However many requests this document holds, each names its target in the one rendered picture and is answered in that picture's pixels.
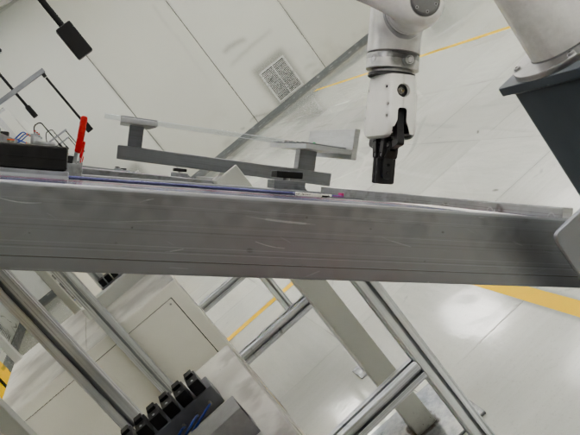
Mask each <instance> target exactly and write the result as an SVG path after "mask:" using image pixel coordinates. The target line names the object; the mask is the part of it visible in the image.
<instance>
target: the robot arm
mask: <svg viewBox="0 0 580 435"><path fill-rule="evenodd" d="M357 1H358V2H361V3H365V4H367V5H368V6H370V14H369V35H368V46H367V57H366V67H365V69H366V70H367V71H369V72H368V77H369V78H370V82H369V91H368V97H367V103H366V111H365V118H364V135H365V136H366V137H367V138H368V139H369V146H370V147H371V148H372V149H373V158H374V160H373V171H372V183H377V184H389V185H392V184H393V183H394V170H395V160H396V159H397V155H398V149H399V147H401V146H403V145H404V142H405V140H410V139H412V138H413V137H414V135H415V126H416V104H417V96H416V81H415V75H414V74H415V73H418V72H419V57H420V46H421V37H422V33H423V31H424V30H426V29H428V28H430V27H431V26H432V25H433V24H434V23H435V22H436V21H437V20H438V19H439V17H441V15H442V12H443V9H444V0H357ZM494 2H495V4H496V5H497V7H498V9H499V10H500V12H501V13H502V15H503V16H504V18H505V20H506V21H507V24H508V25H509V27H510V28H511V29H512V31H513V32H514V34H515V36H516V38H517V39H518V41H519V43H520V44H521V46H522V47H523V49H524V50H525V52H526V55H525V56H524V57H523V58H522V59H521V60H520V61H519V63H518V64H517V65H516V67H515V68H514V72H513V74H514V76H515V78H516V79H517V80H518V81H520V82H528V81H533V80H536V79H541V78H544V77H545V76H548V75H550V74H553V73H555V72H557V71H559V70H561V69H563V68H565V67H567V66H569V65H571V64H573V63H574V62H576V61H578V60H580V0H494ZM380 138H381V139H380Z"/></svg>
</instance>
